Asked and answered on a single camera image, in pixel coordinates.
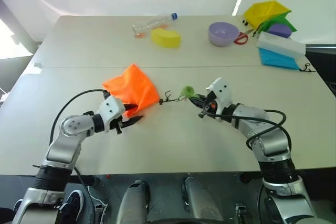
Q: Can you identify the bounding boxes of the clear plastic bottle blue cap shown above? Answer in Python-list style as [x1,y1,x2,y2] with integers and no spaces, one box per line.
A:
[131,12,179,39]

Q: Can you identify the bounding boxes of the red handled scissors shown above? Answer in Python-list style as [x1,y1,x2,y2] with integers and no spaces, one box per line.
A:
[233,27,255,46]

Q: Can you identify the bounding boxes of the white floor cable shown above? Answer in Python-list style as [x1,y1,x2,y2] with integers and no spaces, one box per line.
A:
[87,185,109,224]

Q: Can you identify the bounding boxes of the black orange pouch drawstring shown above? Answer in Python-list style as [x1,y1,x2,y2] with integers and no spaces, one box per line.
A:
[158,91,187,104]

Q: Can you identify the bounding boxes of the blue fabric pouch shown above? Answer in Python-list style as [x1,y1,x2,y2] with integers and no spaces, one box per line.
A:
[258,47,301,71]

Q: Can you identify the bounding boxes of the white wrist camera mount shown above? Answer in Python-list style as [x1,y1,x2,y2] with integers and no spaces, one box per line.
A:
[98,95,126,132]
[205,77,233,116]

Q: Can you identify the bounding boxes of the orange fabric pouch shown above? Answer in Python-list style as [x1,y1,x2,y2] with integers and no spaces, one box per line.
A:
[102,63,161,119]

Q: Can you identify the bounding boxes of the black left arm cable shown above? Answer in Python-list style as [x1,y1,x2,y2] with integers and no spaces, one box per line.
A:
[49,89,111,147]

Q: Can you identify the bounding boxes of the purple plastic bowl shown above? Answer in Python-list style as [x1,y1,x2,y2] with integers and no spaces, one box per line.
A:
[208,22,240,48]

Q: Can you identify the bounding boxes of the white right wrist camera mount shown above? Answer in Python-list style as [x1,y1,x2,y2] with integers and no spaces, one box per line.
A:
[205,77,233,116]

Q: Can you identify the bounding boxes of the silver left robot leg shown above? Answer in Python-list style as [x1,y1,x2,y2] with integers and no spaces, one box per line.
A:
[116,179,151,224]

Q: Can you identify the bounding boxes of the black caster wheel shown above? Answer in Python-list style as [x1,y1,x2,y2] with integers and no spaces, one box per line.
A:
[86,175,101,187]

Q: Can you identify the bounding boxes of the yellow sponge block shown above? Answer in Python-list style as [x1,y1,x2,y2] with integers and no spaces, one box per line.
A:
[151,27,182,49]

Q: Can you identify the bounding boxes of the silver robot leg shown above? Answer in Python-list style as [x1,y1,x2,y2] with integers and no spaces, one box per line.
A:
[116,179,151,224]
[181,176,224,224]

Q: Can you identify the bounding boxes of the yellow fabric pouch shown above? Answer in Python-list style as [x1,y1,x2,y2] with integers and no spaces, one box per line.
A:
[243,0,292,29]

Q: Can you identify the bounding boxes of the green fabric pouch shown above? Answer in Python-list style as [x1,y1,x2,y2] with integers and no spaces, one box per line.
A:
[258,12,298,35]

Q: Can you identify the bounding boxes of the silver right robot leg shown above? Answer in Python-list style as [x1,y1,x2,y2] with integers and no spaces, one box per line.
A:
[181,176,224,224]

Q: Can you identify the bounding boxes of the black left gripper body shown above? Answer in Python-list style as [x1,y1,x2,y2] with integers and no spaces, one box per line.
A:
[109,115,128,135]

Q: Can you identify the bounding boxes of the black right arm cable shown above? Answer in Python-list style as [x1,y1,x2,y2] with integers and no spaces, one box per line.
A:
[203,108,292,156]

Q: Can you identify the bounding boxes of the pale green small tube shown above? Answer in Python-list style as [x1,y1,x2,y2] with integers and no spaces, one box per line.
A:
[181,85,196,99]

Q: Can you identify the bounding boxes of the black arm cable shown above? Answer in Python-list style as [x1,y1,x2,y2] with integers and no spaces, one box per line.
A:
[203,108,292,156]
[49,89,111,147]

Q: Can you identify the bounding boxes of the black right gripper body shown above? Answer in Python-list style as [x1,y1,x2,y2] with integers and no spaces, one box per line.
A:
[198,93,218,118]

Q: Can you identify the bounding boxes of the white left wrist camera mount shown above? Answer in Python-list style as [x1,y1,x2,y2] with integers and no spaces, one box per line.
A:
[98,95,126,132]

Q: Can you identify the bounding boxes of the white rectangular box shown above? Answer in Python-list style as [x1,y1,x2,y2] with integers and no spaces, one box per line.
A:
[255,31,307,60]

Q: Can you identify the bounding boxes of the dark blue sneaker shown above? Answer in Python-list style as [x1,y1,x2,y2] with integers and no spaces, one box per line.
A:
[56,189,85,224]

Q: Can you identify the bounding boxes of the purple sponge block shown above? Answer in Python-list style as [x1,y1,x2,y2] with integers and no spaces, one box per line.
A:
[266,23,293,39]

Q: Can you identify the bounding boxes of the black blue pouch drawstring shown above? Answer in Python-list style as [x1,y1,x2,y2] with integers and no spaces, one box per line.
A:
[299,62,316,73]

